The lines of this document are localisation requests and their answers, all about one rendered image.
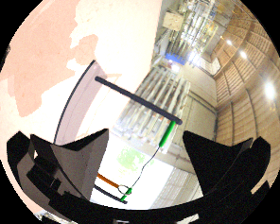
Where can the orange handle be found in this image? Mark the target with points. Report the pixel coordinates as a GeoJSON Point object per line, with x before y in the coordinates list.
{"type": "Point", "coordinates": [114, 185]}

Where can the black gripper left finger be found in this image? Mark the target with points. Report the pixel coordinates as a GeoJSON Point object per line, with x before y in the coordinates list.
{"type": "Point", "coordinates": [78, 161]}

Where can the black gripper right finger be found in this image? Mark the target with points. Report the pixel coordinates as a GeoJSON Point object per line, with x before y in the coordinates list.
{"type": "Point", "coordinates": [211, 160]}

